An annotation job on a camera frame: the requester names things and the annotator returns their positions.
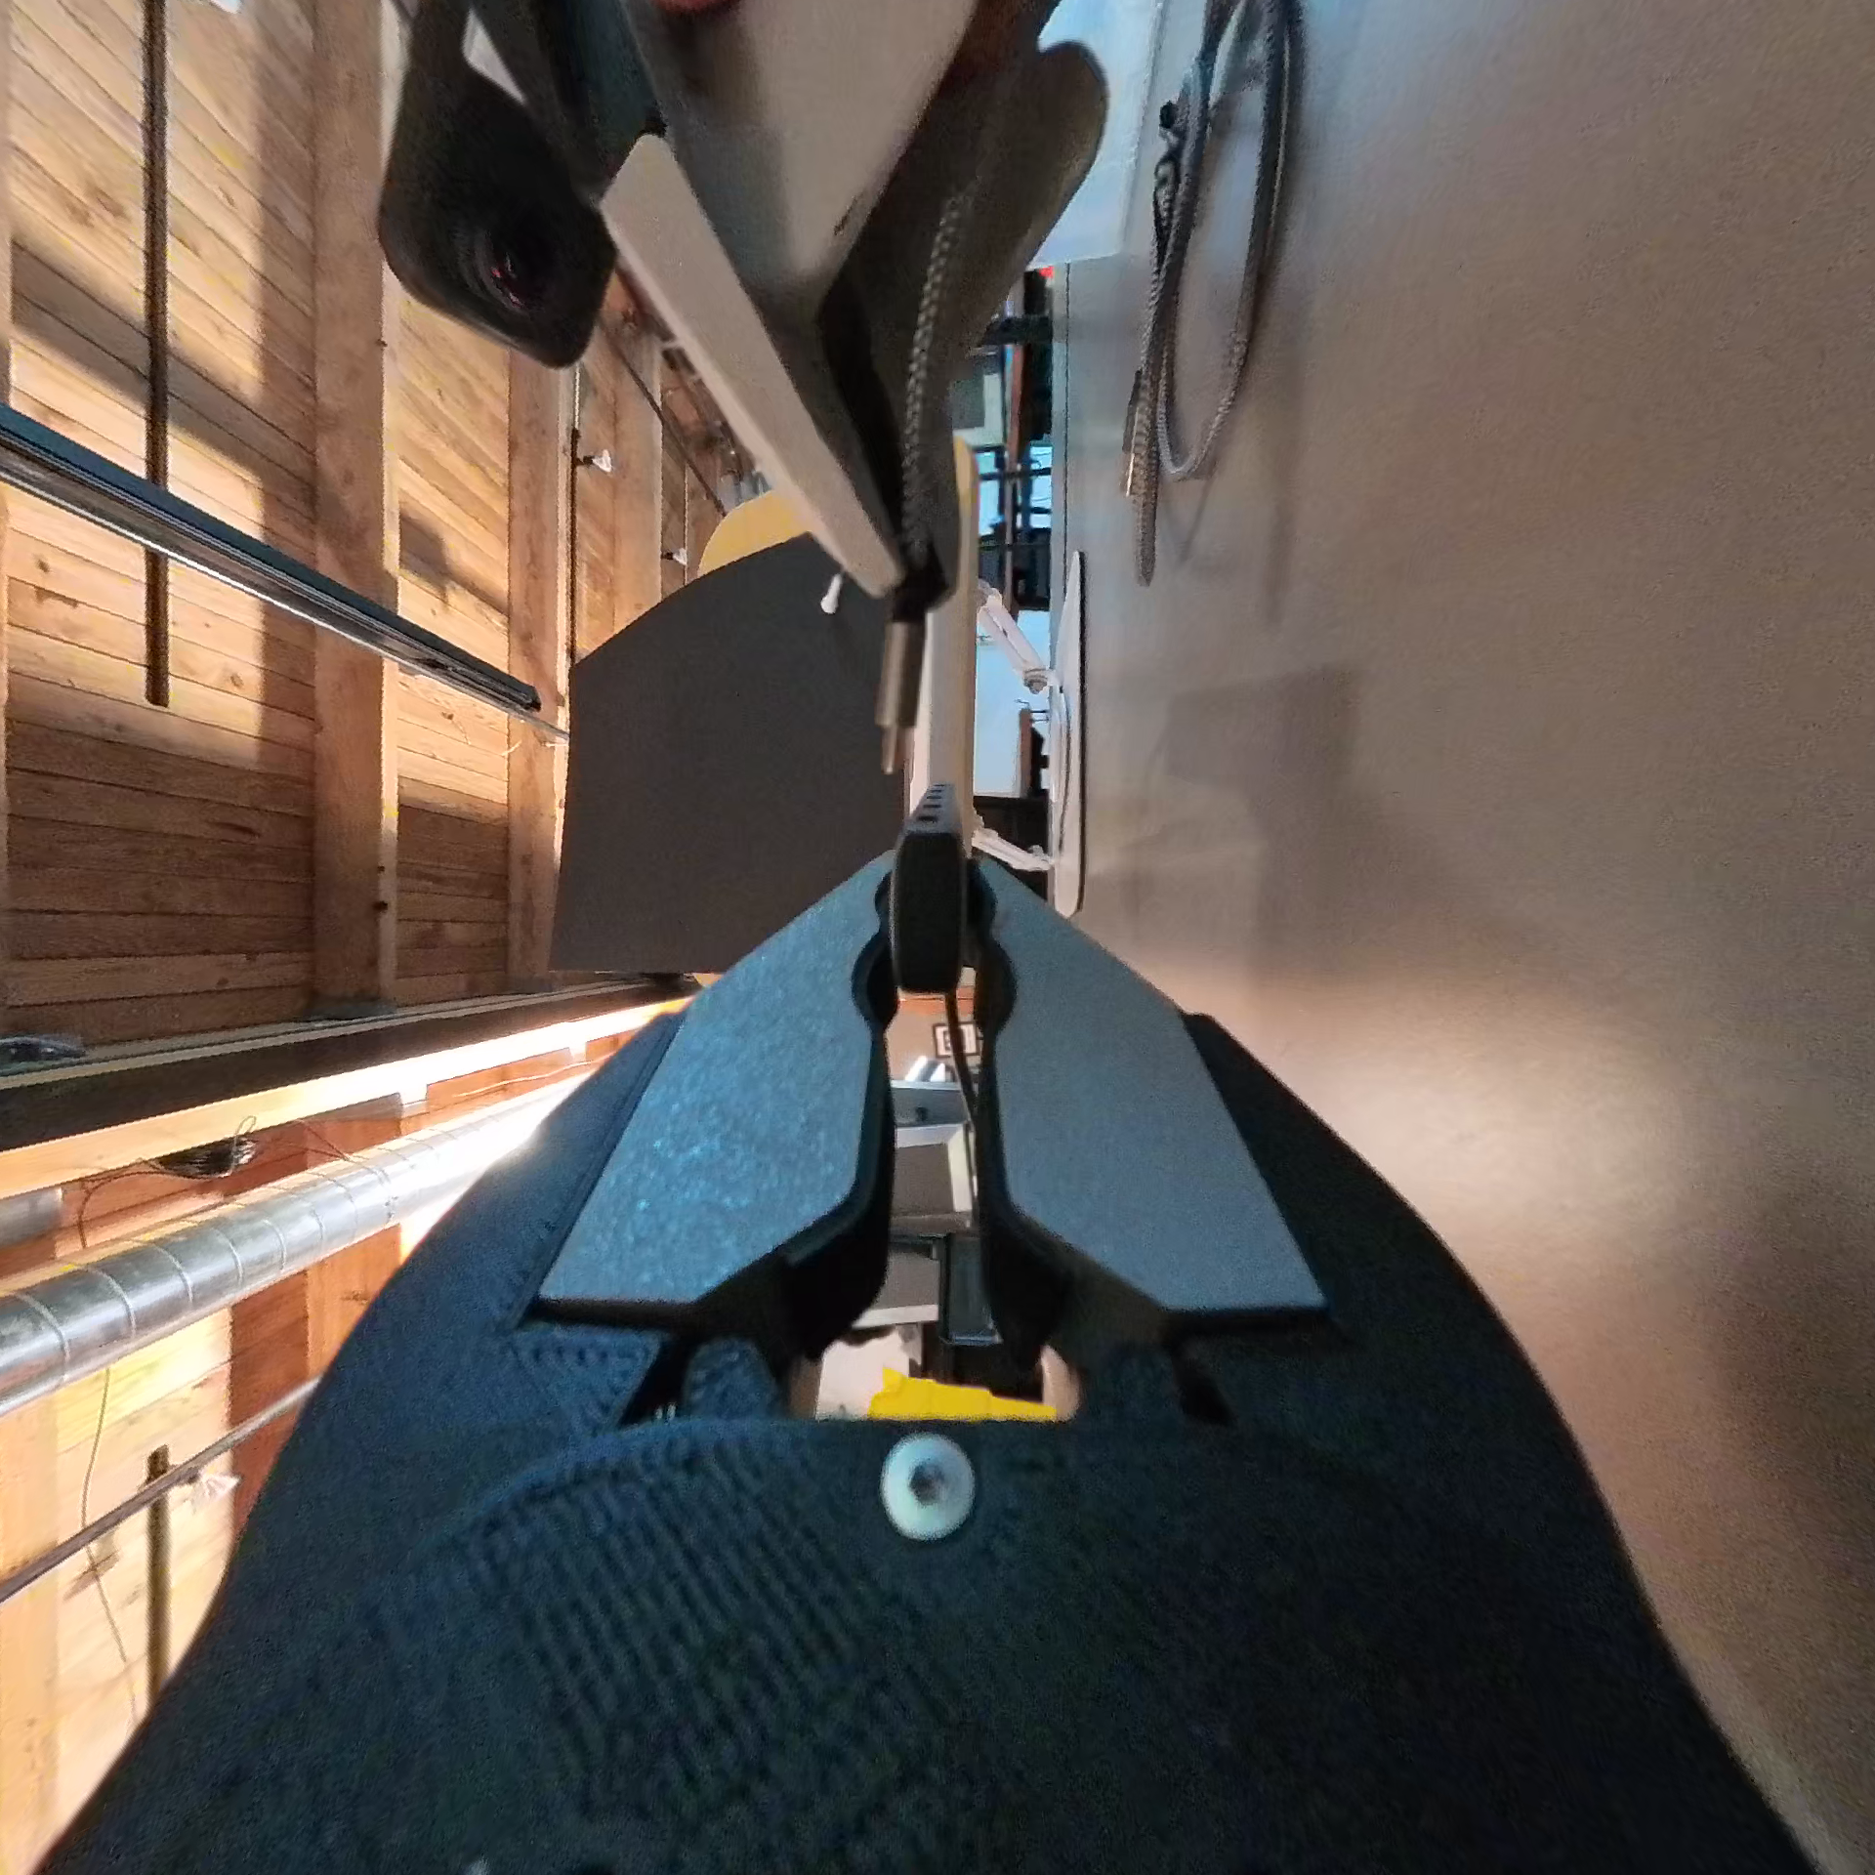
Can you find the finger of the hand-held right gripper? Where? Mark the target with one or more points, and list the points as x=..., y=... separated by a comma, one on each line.
x=1039, y=177
x=789, y=146

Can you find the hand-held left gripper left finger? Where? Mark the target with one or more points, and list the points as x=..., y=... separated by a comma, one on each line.
x=731, y=1129

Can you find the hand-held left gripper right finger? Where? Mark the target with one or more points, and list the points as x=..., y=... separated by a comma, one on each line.
x=1141, y=1142

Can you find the black usb hub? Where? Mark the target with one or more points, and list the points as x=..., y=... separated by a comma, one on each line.
x=929, y=909

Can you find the yellow object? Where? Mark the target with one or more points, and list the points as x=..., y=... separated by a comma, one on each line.
x=951, y=1403

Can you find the black table mat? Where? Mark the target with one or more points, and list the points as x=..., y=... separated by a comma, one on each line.
x=718, y=776

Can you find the white flat stand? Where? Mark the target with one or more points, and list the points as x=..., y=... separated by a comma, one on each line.
x=1070, y=732

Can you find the light wooden table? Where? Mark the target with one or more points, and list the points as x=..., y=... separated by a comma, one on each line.
x=954, y=645

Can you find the dark metal rail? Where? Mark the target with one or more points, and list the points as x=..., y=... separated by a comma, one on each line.
x=217, y=534

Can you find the silver ventilation duct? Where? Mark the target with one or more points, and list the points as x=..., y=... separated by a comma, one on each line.
x=217, y=1259

